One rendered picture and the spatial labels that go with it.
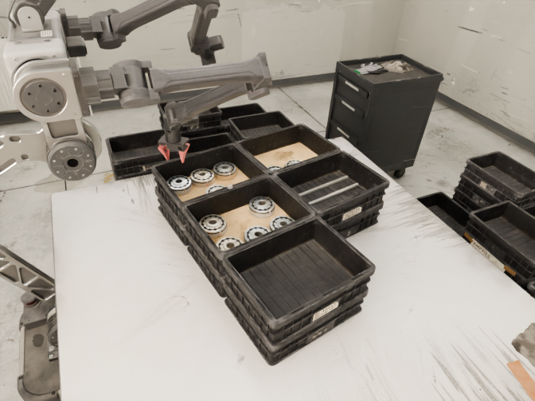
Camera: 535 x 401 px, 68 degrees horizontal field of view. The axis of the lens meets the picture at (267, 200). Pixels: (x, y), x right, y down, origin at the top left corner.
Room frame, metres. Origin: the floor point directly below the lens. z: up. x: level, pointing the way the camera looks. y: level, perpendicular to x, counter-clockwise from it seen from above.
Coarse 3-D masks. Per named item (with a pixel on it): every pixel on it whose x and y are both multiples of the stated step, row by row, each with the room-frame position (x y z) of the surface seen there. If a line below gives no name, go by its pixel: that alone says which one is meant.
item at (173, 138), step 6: (168, 132) 1.31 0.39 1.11; (174, 132) 1.31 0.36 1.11; (162, 138) 1.34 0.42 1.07; (168, 138) 1.31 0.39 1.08; (174, 138) 1.31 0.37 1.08; (180, 138) 1.33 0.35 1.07; (186, 138) 1.35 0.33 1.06; (162, 144) 1.32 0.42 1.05; (168, 144) 1.31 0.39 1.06; (174, 144) 1.30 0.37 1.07; (180, 144) 1.31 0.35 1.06
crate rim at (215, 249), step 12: (276, 180) 1.30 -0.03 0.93; (228, 192) 1.21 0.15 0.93; (288, 192) 1.23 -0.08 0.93; (192, 204) 1.12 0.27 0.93; (300, 204) 1.16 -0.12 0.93; (192, 216) 1.05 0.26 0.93; (312, 216) 1.09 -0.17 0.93; (204, 240) 0.95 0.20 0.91; (252, 240) 0.94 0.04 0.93; (216, 252) 0.89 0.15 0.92; (228, 252) 0.88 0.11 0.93
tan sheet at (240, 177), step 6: (240, 174) 1.47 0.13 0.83; (216, 180) 1.41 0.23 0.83; (228, 180) 1.42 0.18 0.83; (234, 180) 1.42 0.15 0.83; (240, 180) 1.43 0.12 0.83; (192, 186) 1.36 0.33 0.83; (192, 192) 1.32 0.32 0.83; (198, 192) 1.32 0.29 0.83; (204, 192) 1.32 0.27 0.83; (180, 198) 1.27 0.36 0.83; (186, 198) 1.27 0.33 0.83
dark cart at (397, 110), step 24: (336, 72) 2.88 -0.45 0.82; (384, 72) 2.81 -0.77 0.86; (408, 72) 2.84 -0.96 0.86; (432, 72) 2.83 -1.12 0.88; (336, 96) 2.83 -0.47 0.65; (360, 96) 2.62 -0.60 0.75; (384, 96) 2.54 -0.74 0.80; (408, 96) 2.64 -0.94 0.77; (432, 96) 2.75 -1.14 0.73; (336, 120) 2.82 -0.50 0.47; (360, 120) 2.57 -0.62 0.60; (384, 120) 2.57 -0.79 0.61; (408, 120) 2.67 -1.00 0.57; (360, 144) 2.49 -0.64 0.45; (384, 144) 2.59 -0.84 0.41; (408, 144) 2.71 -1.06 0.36; (384, 168) 2.62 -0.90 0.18
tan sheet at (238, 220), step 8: (240, 208) 1.23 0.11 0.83; (248, 208) 1.23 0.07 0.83; (280, 208) 1.24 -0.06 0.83; (224, 216) 1.17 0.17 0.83; (232, 216) 1.17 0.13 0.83; (240, 216) 1.18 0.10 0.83; (248, 216) 1.18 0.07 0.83; (272, 216) 1.19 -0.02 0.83; (232, 224) 1.13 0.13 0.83; (240, 224) 1.13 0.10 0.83; (248, 224) 1.13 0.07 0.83; (256, 224) 1.14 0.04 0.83; (264, 224) 1.14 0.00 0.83; (232, 232) 1.08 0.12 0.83; (240, 232) 1.09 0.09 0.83; (216, 240) 1.04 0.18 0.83
